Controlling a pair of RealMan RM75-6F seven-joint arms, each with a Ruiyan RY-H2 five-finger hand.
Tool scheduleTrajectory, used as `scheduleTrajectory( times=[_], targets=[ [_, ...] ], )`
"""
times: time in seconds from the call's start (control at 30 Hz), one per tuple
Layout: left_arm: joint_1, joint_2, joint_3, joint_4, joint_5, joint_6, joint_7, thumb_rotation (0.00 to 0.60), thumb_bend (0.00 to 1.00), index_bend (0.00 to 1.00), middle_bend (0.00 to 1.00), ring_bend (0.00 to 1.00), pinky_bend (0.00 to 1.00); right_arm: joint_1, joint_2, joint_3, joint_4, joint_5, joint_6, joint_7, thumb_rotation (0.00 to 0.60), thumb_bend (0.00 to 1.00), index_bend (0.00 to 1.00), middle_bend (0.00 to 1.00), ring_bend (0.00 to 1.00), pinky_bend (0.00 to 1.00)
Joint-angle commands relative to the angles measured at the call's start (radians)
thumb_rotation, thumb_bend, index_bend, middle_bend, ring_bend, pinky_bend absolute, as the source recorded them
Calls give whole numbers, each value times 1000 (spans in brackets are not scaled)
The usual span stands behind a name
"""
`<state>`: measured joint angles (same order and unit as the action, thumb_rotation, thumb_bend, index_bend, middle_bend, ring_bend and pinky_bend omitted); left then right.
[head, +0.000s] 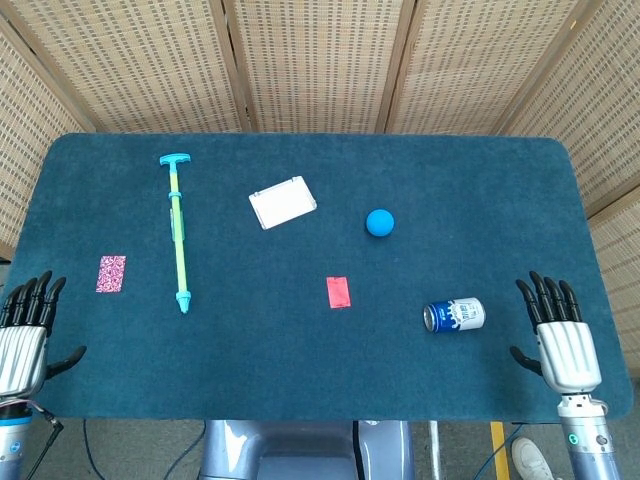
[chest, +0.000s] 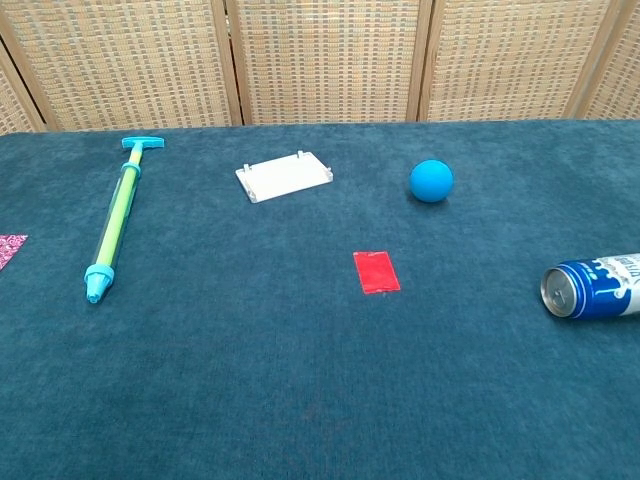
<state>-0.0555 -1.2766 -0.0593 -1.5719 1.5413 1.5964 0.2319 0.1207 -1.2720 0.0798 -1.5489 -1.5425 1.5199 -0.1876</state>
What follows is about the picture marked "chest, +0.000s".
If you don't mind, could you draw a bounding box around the white rectangular plastic tray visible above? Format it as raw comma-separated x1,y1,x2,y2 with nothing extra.
234,149,334,204

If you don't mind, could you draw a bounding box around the woven bamboo folding screen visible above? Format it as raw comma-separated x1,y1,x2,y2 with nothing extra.
0,0,640,134

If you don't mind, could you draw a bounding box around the blue ball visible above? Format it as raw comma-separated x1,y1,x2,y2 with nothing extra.
409,159,455,204

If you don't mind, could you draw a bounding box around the pink patterned card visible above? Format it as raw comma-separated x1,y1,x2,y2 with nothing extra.
0,234,29,273

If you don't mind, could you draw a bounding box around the teal and green pump toy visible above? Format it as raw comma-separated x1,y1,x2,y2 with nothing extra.
83,135,166,305

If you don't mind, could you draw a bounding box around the teal table cloth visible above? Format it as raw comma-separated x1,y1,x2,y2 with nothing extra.
0,118,640,480

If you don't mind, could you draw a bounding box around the blue and white drink can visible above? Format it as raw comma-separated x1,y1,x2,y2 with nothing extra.
540,252,640,320

